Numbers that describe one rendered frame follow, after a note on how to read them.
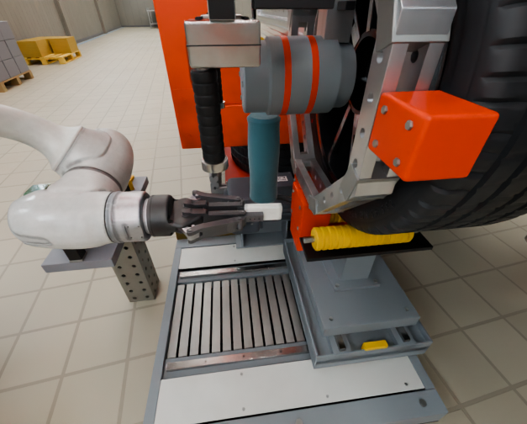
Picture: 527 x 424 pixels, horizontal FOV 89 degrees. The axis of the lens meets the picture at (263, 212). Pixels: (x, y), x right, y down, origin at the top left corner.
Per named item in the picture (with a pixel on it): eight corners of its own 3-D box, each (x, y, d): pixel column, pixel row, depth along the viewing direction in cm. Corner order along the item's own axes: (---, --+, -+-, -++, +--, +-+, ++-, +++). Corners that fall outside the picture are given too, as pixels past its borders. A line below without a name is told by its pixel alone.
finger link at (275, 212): (245, 206, 49) (245, 209, 48) (281, 204, 50) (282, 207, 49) (244, 219, 51) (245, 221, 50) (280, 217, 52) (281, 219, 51)
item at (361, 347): (423, 355, 85) (434, 339, 79) (313, 370, 81) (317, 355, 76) (358, 245, 124) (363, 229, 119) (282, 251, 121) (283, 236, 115)
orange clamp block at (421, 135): (419, 145, 36) (469, 179, 29) (364, 148, 35) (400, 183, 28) (440, 88, 32) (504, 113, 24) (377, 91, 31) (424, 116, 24)
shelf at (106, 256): (115, 267, 70) (111, 258, 68) (45, 273, 68) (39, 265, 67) (149, 182, 104) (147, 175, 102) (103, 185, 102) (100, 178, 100)
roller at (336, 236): (418, 246, 68) (428, 228, 64) (305, 257, 65) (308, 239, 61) (406, 230, 72) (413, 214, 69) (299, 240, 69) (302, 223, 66)
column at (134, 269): (155, 299, 111) (122, 221, 85) (129, 302, 110) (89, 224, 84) (159, 280, 119) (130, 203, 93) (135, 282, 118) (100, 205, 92)
